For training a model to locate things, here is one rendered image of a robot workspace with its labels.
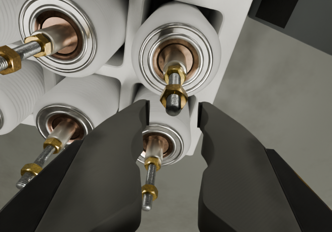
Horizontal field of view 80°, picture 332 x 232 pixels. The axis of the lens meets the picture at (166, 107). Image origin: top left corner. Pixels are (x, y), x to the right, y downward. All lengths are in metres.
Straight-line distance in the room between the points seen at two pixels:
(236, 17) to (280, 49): 0.25
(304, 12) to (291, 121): 0.38
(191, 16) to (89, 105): 0.16
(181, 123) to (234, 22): 0.14
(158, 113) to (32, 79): 0.20
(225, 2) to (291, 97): 0.37
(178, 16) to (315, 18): 0.15
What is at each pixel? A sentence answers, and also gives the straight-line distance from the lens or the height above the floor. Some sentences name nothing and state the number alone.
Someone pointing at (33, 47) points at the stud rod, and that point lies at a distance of 0.19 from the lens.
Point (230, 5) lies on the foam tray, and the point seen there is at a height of 0.18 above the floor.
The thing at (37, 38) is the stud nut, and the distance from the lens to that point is 0.20.
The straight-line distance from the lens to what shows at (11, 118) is 0.33.
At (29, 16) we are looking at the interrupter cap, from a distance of 0.24.
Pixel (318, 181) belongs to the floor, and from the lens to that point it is 0.85.
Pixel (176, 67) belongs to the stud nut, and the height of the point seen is 0.29.
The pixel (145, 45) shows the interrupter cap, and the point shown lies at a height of 0.25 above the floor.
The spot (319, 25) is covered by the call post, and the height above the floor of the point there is 0.22.
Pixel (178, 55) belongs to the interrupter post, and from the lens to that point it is 0.19.
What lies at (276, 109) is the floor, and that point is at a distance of 0.59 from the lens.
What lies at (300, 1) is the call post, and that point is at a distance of 0.32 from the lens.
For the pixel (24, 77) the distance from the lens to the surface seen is 0.35.
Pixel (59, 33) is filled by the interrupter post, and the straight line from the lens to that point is 0.22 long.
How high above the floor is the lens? 0.45
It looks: 58 degrees down
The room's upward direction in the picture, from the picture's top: 174 degrees counter-clockwise
